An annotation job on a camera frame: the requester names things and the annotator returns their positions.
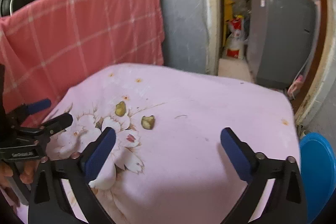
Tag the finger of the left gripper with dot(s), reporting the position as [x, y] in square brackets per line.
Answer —
[23, 111]
[41, 134]

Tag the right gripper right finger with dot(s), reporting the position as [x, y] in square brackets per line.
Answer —
[286, 202]

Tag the red white rice sack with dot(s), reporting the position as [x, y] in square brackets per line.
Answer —
[235, 43]

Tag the blue plastic bucket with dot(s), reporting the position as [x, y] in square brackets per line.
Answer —
[318, 176]

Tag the grey washing machine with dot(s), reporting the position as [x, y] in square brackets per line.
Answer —
[281, 34]

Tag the pink floral table cloth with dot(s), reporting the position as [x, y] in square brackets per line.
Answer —
[177, 172]

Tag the red checked counter cloth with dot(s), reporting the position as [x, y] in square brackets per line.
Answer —
[50, 46]

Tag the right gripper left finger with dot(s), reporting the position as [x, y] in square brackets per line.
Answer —
[48, 202]

